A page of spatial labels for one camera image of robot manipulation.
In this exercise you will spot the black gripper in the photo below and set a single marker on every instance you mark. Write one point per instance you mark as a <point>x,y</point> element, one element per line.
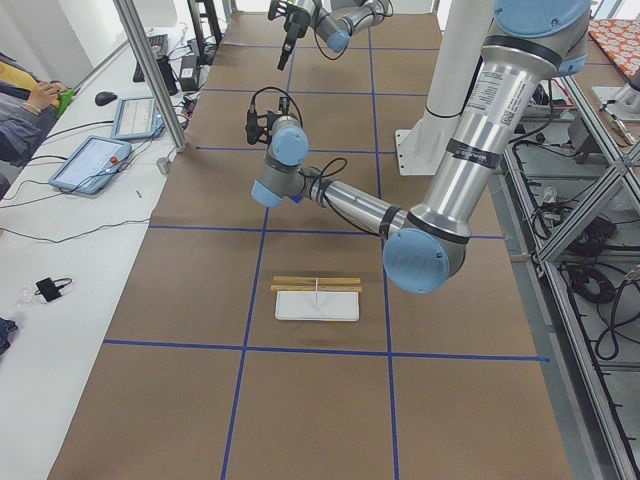
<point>274,122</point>
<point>292,21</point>

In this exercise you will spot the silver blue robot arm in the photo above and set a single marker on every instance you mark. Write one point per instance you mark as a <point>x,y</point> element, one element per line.
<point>335,27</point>
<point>493,56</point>

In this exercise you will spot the white towel rack with wooden bars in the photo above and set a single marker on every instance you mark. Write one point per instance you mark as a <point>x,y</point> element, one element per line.
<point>300,298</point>

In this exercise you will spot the person hand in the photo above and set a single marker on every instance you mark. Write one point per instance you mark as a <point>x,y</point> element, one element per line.
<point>43,94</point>

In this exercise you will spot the far teach pendant tablet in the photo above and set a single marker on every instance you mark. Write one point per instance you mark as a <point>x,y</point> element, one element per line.
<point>137,119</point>

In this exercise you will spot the teach pendant tablet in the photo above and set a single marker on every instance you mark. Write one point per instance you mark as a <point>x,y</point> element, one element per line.
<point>91,166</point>
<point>137,119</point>

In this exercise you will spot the black computer mouse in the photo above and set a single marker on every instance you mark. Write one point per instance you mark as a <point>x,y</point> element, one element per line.
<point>104,98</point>

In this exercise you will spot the near teach pendant tablet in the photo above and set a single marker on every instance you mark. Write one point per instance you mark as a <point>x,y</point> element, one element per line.
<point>91,166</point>

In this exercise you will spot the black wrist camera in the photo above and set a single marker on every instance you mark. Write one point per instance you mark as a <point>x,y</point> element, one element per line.
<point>279,9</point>
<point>259,127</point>

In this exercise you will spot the aluminium frame post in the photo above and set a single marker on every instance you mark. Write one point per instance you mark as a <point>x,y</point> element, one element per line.
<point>137,37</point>

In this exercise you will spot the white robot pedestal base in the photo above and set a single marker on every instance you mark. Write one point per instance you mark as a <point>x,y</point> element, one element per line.
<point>421,149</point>

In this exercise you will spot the small black adapter with cable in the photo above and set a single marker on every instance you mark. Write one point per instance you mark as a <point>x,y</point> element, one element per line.
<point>51,289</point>

